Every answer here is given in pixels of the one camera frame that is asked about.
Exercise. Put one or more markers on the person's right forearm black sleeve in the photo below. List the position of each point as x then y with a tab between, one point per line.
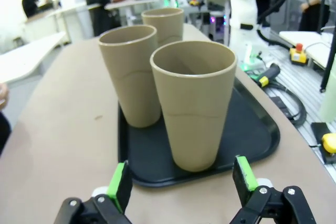
4	132

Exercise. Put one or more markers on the black plastic tray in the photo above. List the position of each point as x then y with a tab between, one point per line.
249	134

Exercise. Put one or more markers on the person in long dark coat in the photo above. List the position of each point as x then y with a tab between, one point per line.
97	3

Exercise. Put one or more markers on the black tripod leg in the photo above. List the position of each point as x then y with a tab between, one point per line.
326	3

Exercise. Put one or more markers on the computer with purple lights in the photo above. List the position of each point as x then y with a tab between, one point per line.
218	27

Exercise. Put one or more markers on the person in light top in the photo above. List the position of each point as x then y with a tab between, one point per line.
312	16

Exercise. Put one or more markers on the black flat box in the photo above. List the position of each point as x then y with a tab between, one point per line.
319	129

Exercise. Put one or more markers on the person's right hand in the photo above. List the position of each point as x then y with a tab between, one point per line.
3	96

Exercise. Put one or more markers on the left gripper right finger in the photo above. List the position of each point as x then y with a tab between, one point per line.
240	179

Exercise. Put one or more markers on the white work table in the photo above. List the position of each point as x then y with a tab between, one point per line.
302	36

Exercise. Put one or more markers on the yellow emergency stop box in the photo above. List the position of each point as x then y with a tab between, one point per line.
298	56

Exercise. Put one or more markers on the large white rounded table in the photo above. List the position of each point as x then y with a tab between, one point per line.
23	56

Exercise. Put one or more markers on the long white background desk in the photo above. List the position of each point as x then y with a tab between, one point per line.
73	11

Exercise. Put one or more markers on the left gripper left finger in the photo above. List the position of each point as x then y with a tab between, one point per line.
123	184

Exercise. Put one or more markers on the brown plastic cup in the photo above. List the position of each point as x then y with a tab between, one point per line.
168	31
194	129
131	90

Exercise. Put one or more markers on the yellow dome button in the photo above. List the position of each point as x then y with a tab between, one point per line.
330	144

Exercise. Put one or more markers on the person in black clothes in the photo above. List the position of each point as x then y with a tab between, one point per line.
29	3

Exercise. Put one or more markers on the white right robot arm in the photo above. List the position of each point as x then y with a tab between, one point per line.
242	9

